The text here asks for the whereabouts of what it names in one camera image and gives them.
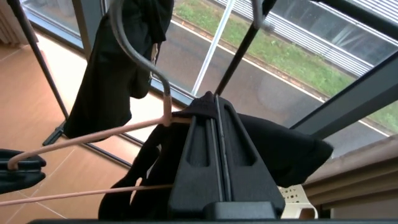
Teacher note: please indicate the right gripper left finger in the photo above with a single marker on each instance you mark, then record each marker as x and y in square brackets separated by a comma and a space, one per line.
[192, 180]

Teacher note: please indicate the black garment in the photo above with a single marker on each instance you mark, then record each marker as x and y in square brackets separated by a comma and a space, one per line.
[289, 149]

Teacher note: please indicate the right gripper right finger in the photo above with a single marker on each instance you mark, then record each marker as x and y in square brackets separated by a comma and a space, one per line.
[248, 180]

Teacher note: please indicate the beige curtain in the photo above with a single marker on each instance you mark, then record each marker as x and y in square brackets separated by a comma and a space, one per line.
[9, 25]
[357, 174]

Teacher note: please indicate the black clothes rack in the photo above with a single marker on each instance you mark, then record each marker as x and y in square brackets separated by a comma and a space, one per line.
[236, 56]

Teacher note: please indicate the black shorts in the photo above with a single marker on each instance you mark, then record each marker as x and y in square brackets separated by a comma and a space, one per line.
[105, 77]

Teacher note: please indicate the white laundry basket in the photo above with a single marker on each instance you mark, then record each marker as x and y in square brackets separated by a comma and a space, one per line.
[292, 196]

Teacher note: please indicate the pink clothes hanger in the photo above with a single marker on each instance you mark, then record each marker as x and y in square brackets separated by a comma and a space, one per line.
[93, 136]

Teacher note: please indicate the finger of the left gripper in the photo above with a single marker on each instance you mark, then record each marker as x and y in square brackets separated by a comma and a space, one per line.
[18, 182]
[31, 157]

